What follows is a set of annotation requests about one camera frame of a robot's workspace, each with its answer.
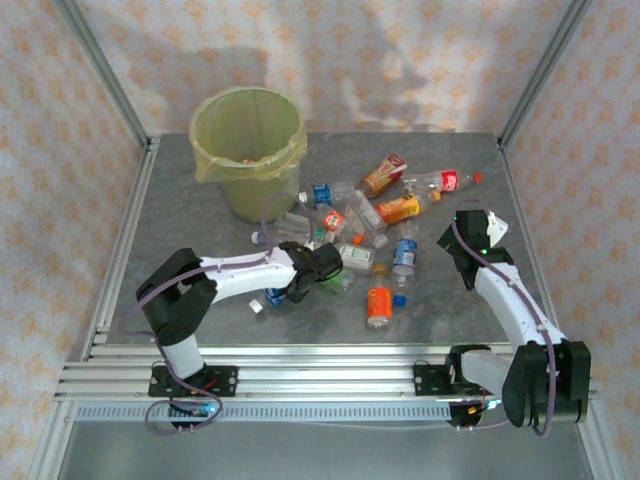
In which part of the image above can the green plastic bottle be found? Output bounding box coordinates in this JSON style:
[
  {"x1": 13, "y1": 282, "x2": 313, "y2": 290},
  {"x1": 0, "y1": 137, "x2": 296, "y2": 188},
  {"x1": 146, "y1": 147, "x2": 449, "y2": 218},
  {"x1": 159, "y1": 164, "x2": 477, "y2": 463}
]
[{"x1": 322, "y1": 268, "x2": 354, "y2": 295}]

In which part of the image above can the small red label bottle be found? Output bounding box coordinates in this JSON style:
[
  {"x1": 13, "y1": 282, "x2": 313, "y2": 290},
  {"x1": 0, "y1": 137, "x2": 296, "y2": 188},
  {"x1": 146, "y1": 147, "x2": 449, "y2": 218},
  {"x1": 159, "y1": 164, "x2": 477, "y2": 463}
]
[{"x1": 319, "y1": 209, "x2": 348, "y2": 232}]

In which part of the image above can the blue label clear bottle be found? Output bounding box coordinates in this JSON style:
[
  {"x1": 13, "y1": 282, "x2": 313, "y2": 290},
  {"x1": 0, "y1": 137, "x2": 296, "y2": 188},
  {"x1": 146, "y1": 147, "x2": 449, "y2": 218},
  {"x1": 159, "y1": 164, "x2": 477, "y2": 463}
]
[{"x1": 391, "y1": 224, "x2": 420, "y2": 287}]

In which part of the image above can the red label cola bottle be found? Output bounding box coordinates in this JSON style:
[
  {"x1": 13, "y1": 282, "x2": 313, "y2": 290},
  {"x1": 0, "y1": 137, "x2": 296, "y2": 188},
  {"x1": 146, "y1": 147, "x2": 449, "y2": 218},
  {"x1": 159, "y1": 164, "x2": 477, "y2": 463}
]
[{"x1": 402, "y1": 169, "x2": 484, "y2": 195}]

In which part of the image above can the small blue label bottle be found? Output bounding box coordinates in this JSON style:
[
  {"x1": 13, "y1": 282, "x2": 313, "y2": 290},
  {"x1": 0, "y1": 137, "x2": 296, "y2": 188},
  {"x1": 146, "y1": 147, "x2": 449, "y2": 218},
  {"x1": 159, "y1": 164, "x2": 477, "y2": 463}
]
[{"x1": 261, "y1": 285, "x2": 290, "y2": 307}]

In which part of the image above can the clear unlabelled plastic bottle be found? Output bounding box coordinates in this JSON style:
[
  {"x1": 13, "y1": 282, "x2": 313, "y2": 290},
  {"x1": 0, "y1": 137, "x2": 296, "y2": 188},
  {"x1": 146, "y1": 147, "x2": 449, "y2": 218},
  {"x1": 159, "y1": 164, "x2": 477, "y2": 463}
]
[{"x1": 344, "y1": 189, "x2": 390, "y2": 232}]

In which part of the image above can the blue label white cap bottle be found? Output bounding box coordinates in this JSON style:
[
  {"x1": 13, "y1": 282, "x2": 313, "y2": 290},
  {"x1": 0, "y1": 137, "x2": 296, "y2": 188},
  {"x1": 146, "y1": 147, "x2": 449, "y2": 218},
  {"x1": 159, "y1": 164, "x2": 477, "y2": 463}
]
[{"x1": 298, "y1": 182, "x2": 357, "y2": 209}]

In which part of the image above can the orange soda bottle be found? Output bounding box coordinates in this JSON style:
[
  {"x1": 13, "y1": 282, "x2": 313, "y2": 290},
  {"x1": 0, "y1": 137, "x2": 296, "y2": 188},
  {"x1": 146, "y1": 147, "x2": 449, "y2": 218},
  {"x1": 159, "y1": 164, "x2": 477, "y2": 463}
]
[{"x1": 366, "y1": 263, "x2": 395, "y2": 330}]

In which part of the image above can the brown tea bottle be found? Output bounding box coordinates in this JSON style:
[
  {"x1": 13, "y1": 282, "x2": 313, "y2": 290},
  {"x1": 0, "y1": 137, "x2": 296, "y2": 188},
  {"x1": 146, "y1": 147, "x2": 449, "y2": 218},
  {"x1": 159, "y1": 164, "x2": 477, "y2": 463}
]
[{"x1": 359, "y1": 153, "x2": 407, "y2": 199}]

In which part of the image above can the translucent plastic bin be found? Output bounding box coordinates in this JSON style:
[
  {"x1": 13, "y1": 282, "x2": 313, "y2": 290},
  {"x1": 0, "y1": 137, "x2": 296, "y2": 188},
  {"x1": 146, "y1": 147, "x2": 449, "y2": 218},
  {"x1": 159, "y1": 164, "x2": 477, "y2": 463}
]
[{"x1": 189, "y1": 87, "x2": 308, "y2": 225}]

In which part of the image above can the yellow-lined trash bin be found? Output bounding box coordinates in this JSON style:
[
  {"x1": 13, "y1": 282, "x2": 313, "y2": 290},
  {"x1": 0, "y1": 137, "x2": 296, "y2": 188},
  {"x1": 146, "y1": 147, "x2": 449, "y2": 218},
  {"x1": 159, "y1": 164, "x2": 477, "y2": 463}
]
[{"x1": 189, "y1": 87, "x2": 308, "y2": 184}]

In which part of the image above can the orange yellow label bottle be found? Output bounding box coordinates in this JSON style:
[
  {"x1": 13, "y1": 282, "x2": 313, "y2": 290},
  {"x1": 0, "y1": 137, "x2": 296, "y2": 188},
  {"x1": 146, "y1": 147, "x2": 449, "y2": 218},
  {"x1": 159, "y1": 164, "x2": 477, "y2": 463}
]
[{"x1": 374, "y1": 191, "x2": 443, "y2": 227}]

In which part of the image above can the grey metal lower panel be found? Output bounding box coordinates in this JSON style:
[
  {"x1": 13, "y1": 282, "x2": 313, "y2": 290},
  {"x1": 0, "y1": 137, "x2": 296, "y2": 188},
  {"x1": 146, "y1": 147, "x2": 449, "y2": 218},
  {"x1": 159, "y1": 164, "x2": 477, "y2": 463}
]
[{"x1": 54, "y1": 422, "x2": 596, "y2": 480}]

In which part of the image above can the aluminium table side rail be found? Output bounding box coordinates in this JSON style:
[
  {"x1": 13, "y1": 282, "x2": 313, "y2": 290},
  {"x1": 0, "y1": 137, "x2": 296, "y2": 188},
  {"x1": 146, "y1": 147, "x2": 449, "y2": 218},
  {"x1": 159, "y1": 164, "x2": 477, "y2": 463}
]
[
  {"x1": 497, "y1": 137, "x2": 571, "y2": 359},
  {"x1": 82, "y1": 137, "x2": 161, "y2": 359}
]

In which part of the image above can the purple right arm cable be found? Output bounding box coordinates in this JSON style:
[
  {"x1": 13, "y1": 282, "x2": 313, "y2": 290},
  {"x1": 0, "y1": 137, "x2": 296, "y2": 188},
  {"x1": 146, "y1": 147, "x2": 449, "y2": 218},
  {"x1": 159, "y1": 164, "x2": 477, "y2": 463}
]
[{"x1": 451, "y1": 198, "x2": 564, "y2": 437}]

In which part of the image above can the aluminium cross rail beam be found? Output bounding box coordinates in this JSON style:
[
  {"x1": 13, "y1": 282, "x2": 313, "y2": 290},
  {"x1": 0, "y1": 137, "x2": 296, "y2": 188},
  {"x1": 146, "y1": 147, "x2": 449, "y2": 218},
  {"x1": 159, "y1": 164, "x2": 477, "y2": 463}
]
[{"x1": 53, "y1": 343, "x2": 600, "y2": 402}]

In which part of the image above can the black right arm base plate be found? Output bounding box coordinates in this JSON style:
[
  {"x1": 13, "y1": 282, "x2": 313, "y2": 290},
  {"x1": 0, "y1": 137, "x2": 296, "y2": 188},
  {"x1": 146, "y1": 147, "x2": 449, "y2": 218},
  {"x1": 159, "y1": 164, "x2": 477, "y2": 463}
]
[{"x1": 413, "y1": 364, "x2": 504, "y2": 399}]

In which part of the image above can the grey slotted cable duct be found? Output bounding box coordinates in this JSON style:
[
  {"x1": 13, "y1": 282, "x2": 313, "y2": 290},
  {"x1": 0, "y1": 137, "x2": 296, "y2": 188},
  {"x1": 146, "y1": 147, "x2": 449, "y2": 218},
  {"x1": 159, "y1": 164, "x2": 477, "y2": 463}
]
[{"x1": 74, "y1": 402, "x2": 454, "y2": 424}]

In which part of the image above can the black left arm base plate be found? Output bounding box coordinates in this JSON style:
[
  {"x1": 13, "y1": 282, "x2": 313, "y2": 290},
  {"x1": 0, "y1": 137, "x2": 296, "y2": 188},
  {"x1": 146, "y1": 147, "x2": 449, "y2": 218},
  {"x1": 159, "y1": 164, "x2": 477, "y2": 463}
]
[{"x1": 148, "y1": 364, "x2": 239, "y2": 399}]

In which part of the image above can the aluminium frame post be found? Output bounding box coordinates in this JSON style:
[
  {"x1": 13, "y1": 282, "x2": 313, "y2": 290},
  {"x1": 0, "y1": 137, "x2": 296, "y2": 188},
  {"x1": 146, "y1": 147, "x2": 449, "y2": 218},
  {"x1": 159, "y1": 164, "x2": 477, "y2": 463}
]
[
  {"x1": 498, "y1": 0, "x2": 594, "y2": 149},
  {"x1": 53, "y1": 0, "x2": 151, "y2": 149}
]

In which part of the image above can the aluminium frame leg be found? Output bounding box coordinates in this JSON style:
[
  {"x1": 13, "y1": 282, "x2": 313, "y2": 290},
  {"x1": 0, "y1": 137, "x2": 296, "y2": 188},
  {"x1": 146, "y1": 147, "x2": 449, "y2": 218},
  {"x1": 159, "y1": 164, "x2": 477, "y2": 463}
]
[
  {"x1": 27, "y1": 399, "x2": 76, "y2": 480},
  {"x1": 572, "y1": 399, "x2": 624, "y2": 480}
]

